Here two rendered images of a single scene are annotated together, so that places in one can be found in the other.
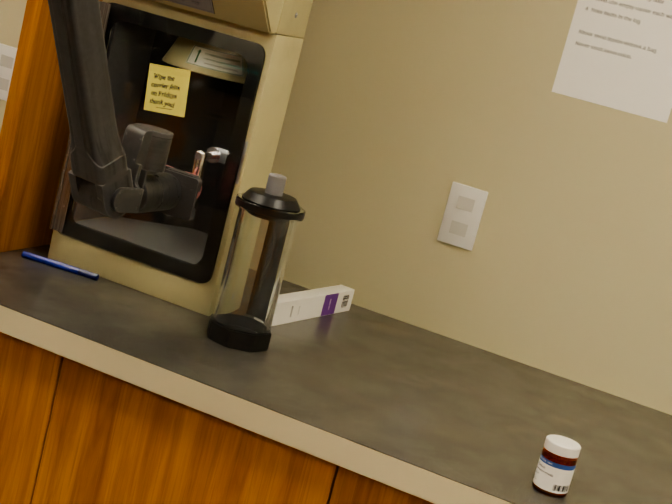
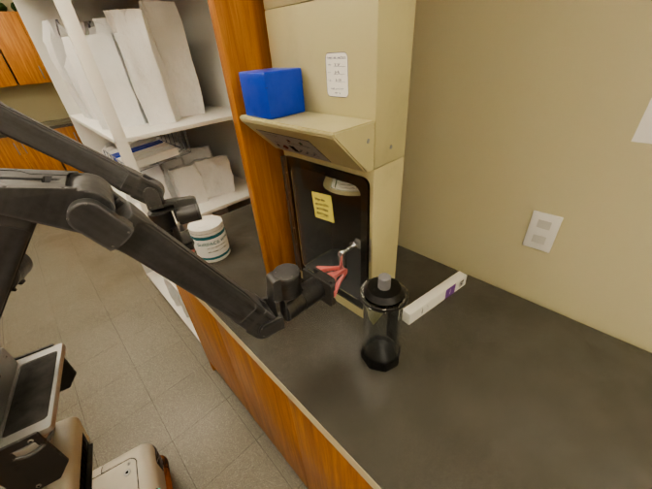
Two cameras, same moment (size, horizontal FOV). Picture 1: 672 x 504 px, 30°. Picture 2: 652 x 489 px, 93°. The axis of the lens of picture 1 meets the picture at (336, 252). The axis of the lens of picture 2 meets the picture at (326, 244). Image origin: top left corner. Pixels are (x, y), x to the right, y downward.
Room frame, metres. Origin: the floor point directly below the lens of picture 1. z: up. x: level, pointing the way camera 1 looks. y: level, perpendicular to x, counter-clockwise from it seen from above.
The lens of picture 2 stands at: (1.38, -0.03, 1.64)
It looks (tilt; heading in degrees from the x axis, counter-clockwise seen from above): 33 degrees down; 29
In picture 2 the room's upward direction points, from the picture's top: 4 degrees counter-clockwise
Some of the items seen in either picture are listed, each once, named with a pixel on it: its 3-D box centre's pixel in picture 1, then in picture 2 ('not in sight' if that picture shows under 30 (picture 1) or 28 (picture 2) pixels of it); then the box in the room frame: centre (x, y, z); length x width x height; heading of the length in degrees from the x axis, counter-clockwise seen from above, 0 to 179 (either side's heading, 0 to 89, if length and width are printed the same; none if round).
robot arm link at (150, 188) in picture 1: (139, 189); (290, 303); (1.79, 0.30, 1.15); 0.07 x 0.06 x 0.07; 161
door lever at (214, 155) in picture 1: (201, 176); (346, 261); (1.96, 0.24, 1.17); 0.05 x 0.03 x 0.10; 161
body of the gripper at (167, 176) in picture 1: (158, 191); (310, 291); (1.84, 0.28, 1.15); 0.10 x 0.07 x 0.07; 71
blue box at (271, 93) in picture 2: not in sight; (273, 92); (2.01, 0.43, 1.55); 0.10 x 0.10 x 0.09; 71
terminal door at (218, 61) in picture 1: (156, 142); (326, 234); (2.03, 0.33, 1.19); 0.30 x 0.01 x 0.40; 71
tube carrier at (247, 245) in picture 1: (254, 268); (381, 324); (1.89, 0.11, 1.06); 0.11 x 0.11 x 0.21
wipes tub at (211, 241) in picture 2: not in sight; (210, 239); (2.08, 0.89, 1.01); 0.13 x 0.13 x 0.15
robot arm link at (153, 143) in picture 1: (128, 165); (275, 296); (1.76, 0.32, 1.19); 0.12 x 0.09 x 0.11; 149
